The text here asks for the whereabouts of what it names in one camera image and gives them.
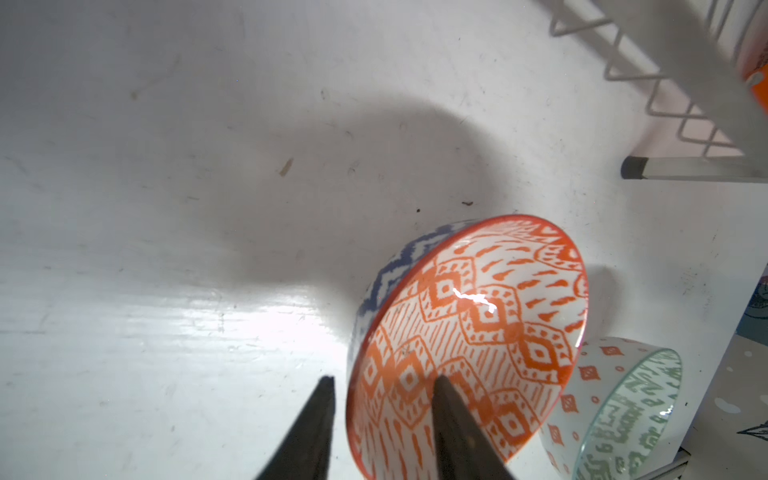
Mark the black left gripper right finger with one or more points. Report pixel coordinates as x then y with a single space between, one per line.
462 450

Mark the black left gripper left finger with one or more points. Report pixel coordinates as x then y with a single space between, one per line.
304 453

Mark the steel two-tier dish rack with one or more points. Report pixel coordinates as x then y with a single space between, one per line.
687 56

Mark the green pattern bowl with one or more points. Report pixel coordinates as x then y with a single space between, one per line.
614 409

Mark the plain orange bowl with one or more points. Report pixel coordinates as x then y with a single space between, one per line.
754 71

